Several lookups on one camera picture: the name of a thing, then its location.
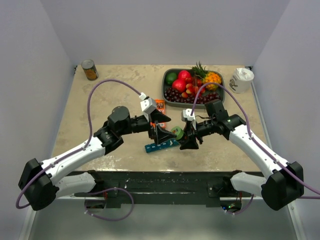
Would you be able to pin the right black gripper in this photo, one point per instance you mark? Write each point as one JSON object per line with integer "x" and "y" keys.
{"x": 190, "y": 133}

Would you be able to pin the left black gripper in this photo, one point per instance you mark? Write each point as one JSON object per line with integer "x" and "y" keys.
{"x": 160, "y": 135}

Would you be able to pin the teal weekly pill organizer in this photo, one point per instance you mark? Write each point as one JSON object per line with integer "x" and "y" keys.
{"x": 149, "y": 148}

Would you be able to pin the green black pill bottle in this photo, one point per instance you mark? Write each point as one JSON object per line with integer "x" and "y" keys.
{"x": 178, "y": 132}

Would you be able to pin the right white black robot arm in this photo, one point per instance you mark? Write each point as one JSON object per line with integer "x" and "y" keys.
{"x": 281, "y": 182}

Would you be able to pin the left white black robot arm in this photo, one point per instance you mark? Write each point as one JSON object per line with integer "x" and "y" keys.
{"x": 39, "y": 180}

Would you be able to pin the orange cardboard box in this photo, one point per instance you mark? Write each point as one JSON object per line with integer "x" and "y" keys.
{"x": 160, "y": 106}

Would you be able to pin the gray fruit tray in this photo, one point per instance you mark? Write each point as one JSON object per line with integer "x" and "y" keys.
{"x": 211, "y": 86}

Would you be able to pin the purple grape bunch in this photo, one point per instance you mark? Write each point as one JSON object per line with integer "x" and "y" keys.
{"x": 174, "y": 96}

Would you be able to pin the lower red apple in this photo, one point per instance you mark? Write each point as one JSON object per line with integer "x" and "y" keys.
{"x": 179, "y": 85}

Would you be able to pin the red apple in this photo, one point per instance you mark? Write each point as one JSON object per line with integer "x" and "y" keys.
{"x": 179, "y": 85}
{"x": 183, "y": 75}

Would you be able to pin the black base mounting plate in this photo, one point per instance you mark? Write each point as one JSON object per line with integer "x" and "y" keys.
{"x": 162, "y": 188}

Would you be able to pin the green lime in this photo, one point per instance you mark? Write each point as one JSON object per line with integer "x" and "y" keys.
{"x": 170, "y": 78}

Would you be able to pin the upper red apple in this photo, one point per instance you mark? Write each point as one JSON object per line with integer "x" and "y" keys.
{"x": 183, "y": 75}

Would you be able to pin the toy pineapple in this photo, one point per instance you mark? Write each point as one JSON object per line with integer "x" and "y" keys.
{"x": 202, "y": 76}

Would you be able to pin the white paper towel roll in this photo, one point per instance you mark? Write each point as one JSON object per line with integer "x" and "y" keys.
{"x": 241, "y": 80}

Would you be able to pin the tin can with fruit label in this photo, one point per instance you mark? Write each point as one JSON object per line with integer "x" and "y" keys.
{"x": 89, "y": 69}

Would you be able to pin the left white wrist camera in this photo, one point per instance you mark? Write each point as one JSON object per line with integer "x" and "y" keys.
{"x": 147, "y": 104}

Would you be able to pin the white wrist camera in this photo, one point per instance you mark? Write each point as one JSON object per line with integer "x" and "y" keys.
{"x": 189, "y": 117}
{"x": 147, "y": 104}

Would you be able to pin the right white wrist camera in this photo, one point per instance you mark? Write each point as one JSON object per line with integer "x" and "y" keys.
{"x": 189, "y": 117}

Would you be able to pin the aluminium frame rail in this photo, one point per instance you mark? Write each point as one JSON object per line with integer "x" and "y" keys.
{"x": 292, "y": 207}

